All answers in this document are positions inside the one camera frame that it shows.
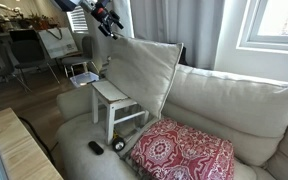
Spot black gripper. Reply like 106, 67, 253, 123
91, 1, 125, 41

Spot white square pillow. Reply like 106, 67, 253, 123
105, 35, 184, 119

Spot grey chair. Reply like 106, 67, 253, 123
61, 35, 104, 78

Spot small white wooden chair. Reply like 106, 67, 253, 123
91, 79, 150, 146

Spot white curtain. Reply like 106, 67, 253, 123
83, 0, 225, 71

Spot clear plastic container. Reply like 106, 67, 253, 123
69, 71, 100, 88

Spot potted plants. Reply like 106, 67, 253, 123
18, 12, 57, 31

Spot black remote control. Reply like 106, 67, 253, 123
88, 140, 105, 156

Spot cream fabric sofa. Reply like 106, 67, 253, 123
55, 63, 288, 180

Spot red patterned cushion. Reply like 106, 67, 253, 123
130, 118, 236, 180

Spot white framed window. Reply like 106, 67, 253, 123
236, 0, 288, 53

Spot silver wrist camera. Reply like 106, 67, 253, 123
78, 0, 99, 14

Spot white bag with handles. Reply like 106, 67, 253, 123
38, 27, 79, 60

